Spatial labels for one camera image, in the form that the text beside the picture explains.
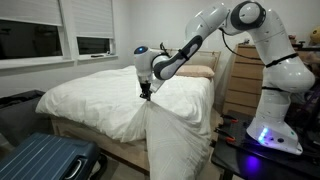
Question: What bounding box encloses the small dark window pane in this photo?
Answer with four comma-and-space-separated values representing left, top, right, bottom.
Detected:
76, 36, 112, 56

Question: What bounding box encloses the small white window blind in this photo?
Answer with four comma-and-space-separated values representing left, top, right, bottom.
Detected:
71, 0, 115, 39

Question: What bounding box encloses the black clamp with orange handle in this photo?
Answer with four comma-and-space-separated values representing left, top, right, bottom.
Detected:
214, 127, 236, 144
220, 114, 240, 125

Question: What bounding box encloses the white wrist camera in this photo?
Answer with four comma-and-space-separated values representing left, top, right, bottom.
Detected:
150, 79, 165, 94

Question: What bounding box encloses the light wooden bed frame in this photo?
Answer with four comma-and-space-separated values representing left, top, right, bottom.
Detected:
49, 115, 151, 176

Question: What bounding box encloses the large dark window pane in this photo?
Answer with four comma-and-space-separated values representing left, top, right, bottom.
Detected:
0, 19, 64, 61

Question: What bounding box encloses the yellow plush toy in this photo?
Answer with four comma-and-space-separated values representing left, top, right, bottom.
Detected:
309, 26, 320, 46

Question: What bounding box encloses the white quilted duvet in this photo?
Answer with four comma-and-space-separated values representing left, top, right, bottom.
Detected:
35, 64, 215, 180

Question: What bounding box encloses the wooden chest of drawers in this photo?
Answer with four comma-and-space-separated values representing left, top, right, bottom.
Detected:
222, 43, 271, 117

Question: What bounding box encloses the pink ribbed pillow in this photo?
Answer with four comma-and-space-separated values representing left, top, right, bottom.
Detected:
175, 64, 216, 80

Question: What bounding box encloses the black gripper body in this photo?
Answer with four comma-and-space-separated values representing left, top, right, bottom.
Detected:
138, 80, 153, 96

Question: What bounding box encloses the blue hard-shell suitcase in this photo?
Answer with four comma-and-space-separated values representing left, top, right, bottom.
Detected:
0, 133, 109, 180

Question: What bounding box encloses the black robot table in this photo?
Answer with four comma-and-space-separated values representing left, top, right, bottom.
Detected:
210, 109, 320, 180

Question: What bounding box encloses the beige cushioned headboard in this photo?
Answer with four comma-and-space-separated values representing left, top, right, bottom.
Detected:
146, 47, 222, 73

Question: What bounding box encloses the dark grey open suitcase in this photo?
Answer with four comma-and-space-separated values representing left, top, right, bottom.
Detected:
0, 89, 54, 148

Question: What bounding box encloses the large white window blind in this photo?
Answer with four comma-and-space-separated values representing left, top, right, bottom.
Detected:
0, 0, 64, 27

